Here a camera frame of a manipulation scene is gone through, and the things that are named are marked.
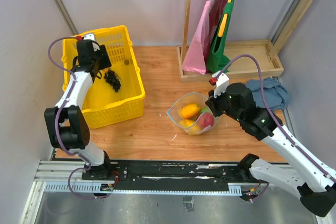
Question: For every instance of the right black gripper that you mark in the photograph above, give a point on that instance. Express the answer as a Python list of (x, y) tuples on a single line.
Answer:
[(212, 103)]

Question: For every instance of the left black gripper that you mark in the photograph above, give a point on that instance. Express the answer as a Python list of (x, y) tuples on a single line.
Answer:
[(103, 54)]

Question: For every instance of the red pomegranate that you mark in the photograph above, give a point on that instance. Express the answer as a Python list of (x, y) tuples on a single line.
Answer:
[(204, 120)]

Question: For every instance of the yellow plastic basket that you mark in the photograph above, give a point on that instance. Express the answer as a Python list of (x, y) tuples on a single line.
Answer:
[(102, 105)]

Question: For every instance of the clear zip top bag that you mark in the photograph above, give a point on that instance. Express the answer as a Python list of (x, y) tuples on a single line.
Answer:
[(194, 97)]

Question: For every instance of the orange yellow mango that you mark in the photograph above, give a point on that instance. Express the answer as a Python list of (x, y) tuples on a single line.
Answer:
[(189, 110)]

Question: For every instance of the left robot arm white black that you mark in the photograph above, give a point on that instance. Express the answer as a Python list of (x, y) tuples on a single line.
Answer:
[(66, 124)]

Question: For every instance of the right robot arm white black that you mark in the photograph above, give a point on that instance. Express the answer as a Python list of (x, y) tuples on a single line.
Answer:
[(311, 181)]

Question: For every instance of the green hanging bag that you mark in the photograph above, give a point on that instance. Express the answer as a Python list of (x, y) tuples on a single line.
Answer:
[(217, 60)]

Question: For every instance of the pink hanging bag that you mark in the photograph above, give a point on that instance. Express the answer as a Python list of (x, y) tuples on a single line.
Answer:
[(197, 53)]

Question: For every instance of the dark red hanging bag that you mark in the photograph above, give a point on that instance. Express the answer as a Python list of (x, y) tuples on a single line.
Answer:
[(215, 12)]

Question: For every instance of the black grape bunch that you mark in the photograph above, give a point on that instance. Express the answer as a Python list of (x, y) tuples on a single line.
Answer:
[(112, 79)]

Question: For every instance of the blue crumpled cloth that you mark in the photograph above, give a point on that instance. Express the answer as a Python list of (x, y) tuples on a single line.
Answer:
[(277, 97)]

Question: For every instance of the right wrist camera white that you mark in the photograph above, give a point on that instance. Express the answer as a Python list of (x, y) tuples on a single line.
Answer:
[(221, 81)]

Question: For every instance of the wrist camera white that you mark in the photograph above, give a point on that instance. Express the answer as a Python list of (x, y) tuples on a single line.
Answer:
[(90, 36), (221, 81)]

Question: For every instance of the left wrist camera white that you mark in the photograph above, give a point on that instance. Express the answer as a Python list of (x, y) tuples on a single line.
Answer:
[(90, 36)]

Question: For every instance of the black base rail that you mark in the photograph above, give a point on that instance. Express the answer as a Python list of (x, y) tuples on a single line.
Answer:
[(169, 177)]

